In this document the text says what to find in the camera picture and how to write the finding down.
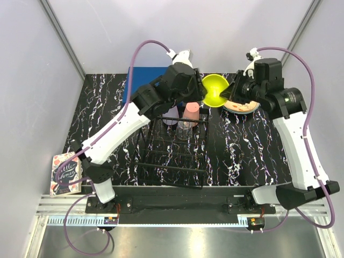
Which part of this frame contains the aluminium rail frame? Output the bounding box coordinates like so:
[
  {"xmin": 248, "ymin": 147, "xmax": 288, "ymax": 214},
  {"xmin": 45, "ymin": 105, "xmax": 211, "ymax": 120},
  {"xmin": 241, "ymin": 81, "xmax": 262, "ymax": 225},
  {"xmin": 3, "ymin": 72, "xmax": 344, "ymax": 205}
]
[{"xmin": 34, "ymin": 150, "xmax": 328, "ymax": 226}]

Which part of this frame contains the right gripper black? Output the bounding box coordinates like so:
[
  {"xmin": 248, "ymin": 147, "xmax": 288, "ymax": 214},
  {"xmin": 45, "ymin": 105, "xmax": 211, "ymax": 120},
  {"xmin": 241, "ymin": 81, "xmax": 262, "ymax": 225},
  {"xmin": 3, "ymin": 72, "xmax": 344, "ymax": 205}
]
[{"xmin": 221, "ymin": 69, "xmax": 266, "ymax": 104}]

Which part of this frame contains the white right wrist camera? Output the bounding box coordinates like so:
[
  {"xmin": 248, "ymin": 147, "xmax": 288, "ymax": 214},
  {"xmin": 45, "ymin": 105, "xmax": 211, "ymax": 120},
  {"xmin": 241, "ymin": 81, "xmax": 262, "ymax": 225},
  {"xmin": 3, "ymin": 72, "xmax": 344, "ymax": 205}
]
[{"xmin": 243, "ymin": 47, "xmax": 262, "ymax": 79}]

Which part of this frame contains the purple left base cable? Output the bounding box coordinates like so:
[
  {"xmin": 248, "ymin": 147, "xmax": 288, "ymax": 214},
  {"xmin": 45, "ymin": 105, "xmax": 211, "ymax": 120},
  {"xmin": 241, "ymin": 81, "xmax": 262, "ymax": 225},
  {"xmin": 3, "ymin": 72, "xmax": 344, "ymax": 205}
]
[{"xmin": 64, "ymin": 193, "xmax": 115, "ymax": 255}]

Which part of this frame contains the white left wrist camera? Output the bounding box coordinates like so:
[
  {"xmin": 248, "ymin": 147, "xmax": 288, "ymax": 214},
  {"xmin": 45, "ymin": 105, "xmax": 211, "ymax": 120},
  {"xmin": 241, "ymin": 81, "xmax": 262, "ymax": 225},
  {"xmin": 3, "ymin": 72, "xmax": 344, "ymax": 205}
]
[{"xmin": 166, "ymin": 49, "xmax": 193, "ymax": 68}]

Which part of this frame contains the black wire dish rack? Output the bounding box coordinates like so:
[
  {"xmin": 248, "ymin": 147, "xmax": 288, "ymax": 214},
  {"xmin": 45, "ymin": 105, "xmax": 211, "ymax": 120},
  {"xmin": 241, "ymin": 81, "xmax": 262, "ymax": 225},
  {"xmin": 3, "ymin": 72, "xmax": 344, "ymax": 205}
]
[{"xmin": 132, "ymin": 106, "xmax": 209, "ymax": 189}]

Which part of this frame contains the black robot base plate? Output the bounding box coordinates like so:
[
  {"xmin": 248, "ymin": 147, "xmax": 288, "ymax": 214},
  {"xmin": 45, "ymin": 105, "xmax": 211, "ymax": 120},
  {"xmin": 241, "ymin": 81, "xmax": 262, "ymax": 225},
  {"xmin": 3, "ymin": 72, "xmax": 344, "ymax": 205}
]
[{"xmin": 85, "ymin": 186, "xmax": 275, "ymax": 227}]

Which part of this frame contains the illustrated book at left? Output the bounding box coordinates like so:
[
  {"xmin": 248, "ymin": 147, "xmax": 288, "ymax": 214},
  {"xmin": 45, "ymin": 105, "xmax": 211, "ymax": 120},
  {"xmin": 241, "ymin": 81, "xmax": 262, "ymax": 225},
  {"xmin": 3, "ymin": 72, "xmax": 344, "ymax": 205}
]
[{"xmin": 49, "ymin": 152, "xmax": 82, "ymax": 198}]

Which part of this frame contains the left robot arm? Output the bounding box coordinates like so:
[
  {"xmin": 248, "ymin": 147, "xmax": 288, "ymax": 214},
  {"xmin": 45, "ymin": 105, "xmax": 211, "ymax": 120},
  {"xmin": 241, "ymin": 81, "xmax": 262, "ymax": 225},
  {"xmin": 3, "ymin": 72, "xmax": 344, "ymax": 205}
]
[{"xmin": 74, "ymin": 62, "xmax": 207, "ymax": 213}]

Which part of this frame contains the peach floral plate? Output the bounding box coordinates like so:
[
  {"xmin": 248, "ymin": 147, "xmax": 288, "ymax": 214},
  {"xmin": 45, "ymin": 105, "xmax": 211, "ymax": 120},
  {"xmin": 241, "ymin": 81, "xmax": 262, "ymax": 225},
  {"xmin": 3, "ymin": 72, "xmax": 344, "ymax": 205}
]
[{"xmin": 224, "ymin": 101, "xmax": 260, "ymax": 111}]

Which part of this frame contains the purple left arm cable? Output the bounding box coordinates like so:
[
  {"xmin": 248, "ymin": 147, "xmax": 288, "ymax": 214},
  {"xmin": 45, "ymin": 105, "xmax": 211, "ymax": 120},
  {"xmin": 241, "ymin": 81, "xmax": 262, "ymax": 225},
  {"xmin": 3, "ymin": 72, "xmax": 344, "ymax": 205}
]
[{"xmin": 49, "ymin": 40, "xmax": 173, "ymax": 189}]

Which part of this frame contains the lilac plastic cup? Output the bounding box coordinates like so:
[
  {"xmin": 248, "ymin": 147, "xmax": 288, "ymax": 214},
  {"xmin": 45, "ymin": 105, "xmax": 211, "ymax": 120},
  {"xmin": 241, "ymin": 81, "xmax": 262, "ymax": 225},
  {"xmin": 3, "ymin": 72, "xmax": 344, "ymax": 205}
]
[{"xmin": 162, "ymin": 106, "xmax": 180, "ymax": 126}]

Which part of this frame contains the teal scalloped plate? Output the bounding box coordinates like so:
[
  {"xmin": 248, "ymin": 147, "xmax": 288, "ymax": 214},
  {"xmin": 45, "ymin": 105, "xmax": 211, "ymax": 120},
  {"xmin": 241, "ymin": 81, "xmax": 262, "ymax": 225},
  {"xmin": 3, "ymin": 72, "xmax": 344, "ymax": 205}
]
[{"xmin": 223, "ymin": 105, "xmax": 259, "ymax": 114}]

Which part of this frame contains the pink plastic cup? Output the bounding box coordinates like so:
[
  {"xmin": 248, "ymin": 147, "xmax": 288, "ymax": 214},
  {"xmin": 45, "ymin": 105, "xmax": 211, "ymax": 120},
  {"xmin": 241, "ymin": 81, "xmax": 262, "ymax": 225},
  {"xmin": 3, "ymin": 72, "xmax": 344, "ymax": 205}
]
[{"xmin": 183, "ymin": 102, "xmax": 199, "ymax": 127}]

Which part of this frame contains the blue ring binder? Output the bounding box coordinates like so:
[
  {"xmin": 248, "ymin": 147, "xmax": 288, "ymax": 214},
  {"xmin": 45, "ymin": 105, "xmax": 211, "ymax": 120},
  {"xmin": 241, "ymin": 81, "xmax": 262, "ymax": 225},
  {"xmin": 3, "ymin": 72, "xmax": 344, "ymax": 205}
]
[{"xmin": 131, "ymin": 67, "xmax": 168, "ymax": 95}]

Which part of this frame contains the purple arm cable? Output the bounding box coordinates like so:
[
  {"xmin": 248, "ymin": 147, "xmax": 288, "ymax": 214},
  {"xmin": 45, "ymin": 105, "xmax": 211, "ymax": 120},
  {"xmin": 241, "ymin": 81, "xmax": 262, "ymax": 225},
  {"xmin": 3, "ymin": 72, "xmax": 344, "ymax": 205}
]
[
  {"xmin": 49, "ymin": 40, "xmax": 173, "ymax": 189},
  {"xmin": 256, "ymin": 47, "xmax": 335, "ymax": 228}
]

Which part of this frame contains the yellow bowl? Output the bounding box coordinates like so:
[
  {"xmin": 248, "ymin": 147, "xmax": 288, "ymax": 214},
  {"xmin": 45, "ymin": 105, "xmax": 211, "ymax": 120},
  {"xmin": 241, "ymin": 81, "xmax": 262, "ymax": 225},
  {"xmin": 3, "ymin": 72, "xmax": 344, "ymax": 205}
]
[{"xmin": 202, "ymin": 74, "xmax": 229, "ymax": 108}]

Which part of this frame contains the clear drinking glass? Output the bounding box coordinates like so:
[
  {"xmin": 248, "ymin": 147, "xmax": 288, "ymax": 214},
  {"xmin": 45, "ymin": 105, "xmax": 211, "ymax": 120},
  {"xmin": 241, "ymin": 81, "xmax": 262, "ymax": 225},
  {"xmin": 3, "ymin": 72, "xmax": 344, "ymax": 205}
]
[{"xmin": 176, "ymin": 120, "xmax": 193, "ymax": 140}]

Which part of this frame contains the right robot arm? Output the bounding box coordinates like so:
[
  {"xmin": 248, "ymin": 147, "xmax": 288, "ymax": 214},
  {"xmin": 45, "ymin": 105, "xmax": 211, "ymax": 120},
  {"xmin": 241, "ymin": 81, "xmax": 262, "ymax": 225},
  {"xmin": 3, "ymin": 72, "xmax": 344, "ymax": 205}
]
[{"xmin": 220, "ymin": 56, "xmax": 340, "ymax": 213}]

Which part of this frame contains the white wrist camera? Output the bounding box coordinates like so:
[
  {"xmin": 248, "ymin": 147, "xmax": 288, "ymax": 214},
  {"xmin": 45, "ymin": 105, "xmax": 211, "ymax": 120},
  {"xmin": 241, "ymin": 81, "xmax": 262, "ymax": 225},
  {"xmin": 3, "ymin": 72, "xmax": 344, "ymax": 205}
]
[
  {"xmin": 166, "ymin": 49, "xmax": 193, "ymax": 68},
  {"xmin": 243, "ymin": 47, "xmax": 262, "ymax": 79}
]

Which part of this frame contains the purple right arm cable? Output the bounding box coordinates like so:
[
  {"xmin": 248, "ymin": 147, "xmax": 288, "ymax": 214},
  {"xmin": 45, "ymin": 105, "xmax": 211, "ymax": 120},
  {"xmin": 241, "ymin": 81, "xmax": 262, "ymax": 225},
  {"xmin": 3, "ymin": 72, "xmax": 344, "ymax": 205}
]
[{"xmin": 256, "ymin": 47, "xmax": 335, "ymax": 228}]

